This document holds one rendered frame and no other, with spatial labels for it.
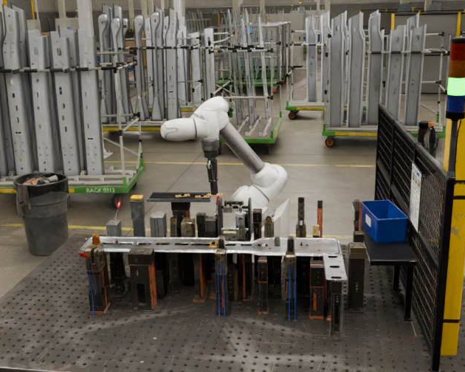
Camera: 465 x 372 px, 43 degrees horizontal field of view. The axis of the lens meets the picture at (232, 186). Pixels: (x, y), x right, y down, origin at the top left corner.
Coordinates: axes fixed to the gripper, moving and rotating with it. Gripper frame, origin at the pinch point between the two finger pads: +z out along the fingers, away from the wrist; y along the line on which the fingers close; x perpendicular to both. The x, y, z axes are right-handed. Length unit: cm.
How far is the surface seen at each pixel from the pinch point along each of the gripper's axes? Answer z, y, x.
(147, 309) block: 58, 27, -34
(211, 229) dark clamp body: 28.0, -12.4, -7.4
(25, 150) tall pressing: 44, -337, -335
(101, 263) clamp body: 31, 30, -54
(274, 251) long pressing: 32.7, 6.1, 31.4
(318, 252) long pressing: 34, 3, 53
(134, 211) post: 20, -20, -56
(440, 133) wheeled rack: 101, -667, 169
